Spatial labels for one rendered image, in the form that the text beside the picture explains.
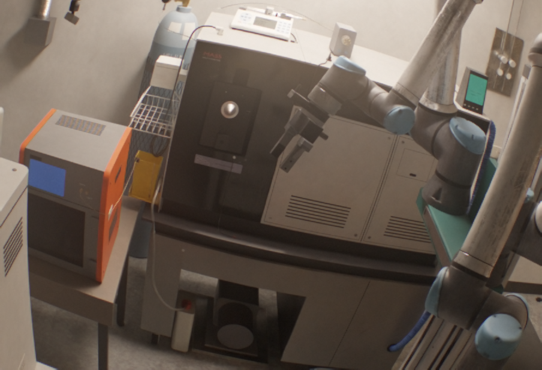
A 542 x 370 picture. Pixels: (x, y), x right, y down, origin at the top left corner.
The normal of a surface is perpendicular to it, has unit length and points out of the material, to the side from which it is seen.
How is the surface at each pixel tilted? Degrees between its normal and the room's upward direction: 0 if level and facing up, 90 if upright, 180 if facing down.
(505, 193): 67
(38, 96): 90
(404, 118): 95
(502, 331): 5
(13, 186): 0
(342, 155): 90
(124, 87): 90
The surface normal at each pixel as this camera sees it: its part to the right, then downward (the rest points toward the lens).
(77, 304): 0.04, 0.36
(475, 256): -0.38, -0.20
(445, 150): -0.87, -0.06
